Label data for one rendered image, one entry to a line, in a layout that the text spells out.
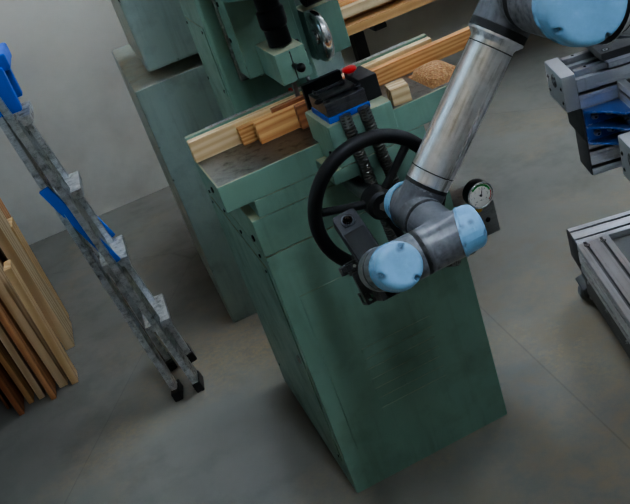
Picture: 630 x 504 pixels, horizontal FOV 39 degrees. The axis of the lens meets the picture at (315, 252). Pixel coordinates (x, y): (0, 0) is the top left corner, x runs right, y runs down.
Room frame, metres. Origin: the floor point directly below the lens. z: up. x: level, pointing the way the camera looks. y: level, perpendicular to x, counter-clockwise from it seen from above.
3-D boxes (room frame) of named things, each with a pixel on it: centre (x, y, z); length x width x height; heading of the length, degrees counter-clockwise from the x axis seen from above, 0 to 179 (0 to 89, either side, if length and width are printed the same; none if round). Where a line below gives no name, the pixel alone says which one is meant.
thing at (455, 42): (1.90, -0.22, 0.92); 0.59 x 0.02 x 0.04; 102
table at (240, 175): (1.77, -0.14, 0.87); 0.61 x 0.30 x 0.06; 102
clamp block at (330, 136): (1.69, -0.16, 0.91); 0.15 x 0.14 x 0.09; 102
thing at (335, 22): (2.08, -0.20, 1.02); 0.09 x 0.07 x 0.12; 102
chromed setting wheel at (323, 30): (2.02, -0.18, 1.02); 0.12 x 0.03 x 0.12; 12
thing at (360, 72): (1.69, -0.16, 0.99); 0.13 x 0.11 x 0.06; 102
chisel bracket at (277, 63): (1.89, -0.08, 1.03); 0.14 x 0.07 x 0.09; 12
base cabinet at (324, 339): (1.99, -0.05, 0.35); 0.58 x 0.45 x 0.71; 12
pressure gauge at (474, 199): (1.71, -0.38, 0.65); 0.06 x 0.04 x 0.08; 102
